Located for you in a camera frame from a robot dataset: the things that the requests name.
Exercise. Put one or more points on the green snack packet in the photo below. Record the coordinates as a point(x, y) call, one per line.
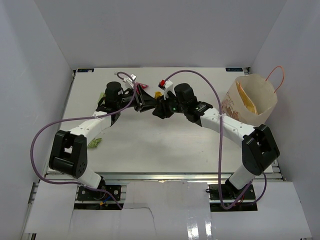
point(102, 94)
point(94, 143)

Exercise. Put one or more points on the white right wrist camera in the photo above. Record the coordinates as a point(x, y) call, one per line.
point(167, 86)

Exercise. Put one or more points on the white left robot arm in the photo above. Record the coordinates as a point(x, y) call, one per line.
point(69, 153)

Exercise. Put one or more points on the blue label left corner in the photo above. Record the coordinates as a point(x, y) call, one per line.
point(85, 70)

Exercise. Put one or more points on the blue label corner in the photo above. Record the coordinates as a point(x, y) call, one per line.
point(85, 70)
point(234, 69)

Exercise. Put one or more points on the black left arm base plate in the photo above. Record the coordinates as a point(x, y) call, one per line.
point(96, 200)

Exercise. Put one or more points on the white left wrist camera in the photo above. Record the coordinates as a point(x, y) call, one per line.
point(129, 82)

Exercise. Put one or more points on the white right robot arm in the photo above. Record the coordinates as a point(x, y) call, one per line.
point(258, 146)

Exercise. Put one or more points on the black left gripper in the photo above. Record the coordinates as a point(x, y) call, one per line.
point(143, 101)

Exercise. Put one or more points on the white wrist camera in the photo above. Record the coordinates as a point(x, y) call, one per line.
point(167, 86)
point(129, 82)

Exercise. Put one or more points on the tan snack pouch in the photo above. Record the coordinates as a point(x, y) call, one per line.
point(248, 103)

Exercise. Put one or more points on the printed paper bag orange handles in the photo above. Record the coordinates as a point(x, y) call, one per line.
point(260, 90)

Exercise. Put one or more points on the aluminium front rail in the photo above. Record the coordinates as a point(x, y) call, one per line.
point(126, 176)

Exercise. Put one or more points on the blue label right corner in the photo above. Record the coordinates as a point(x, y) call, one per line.
point(234, 69)

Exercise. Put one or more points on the pink snack packet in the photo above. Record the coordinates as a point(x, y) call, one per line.
point(143, 86)

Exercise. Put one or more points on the yellow m&m's pack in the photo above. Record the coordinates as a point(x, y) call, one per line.
point(157, 94)

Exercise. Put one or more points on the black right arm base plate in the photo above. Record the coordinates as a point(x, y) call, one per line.
point(244, 204)

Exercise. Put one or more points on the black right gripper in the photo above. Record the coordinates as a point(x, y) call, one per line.
point(161, 110)

